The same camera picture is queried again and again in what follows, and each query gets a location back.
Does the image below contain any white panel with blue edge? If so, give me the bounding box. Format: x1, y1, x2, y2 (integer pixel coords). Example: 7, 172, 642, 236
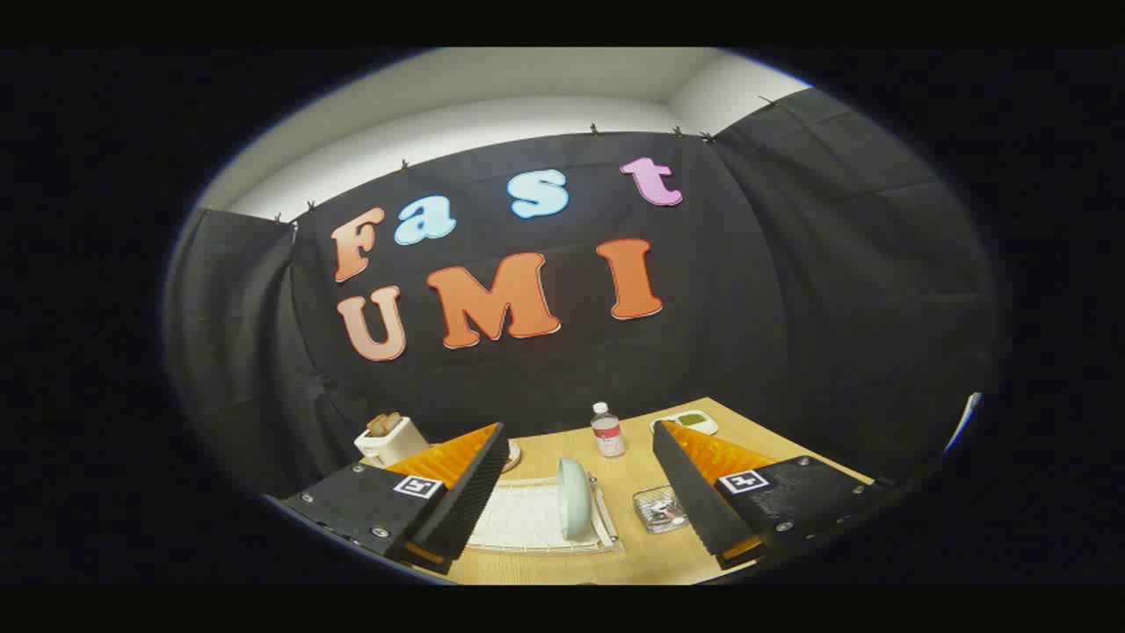
945, 391, 983, 454

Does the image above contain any light green plate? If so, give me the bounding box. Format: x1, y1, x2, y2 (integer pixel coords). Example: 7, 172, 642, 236
557, 457, 594, 542

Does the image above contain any white wire dish rack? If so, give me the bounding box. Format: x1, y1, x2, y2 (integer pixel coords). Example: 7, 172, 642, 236
466, 475, 621, 555

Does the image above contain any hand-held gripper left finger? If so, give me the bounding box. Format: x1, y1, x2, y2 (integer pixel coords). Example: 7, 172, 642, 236
279, 422, 511, 577

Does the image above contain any clear plastic water bottle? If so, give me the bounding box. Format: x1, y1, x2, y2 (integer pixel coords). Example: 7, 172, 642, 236
591, 402, 627, 459

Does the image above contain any white toaster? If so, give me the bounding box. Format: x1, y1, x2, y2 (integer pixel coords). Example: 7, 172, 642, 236
354, 415, 430, 467

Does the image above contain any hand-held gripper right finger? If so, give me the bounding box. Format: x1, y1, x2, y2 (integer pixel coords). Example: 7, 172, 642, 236
652, 419, 889, 571

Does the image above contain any white divided dish with seeds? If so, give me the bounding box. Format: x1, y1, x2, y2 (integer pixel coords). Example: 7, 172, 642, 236
650, 411, 719, 437

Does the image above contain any metal wire basket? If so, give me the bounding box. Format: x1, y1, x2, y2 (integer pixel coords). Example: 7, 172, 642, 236
633, 485, 691, 535

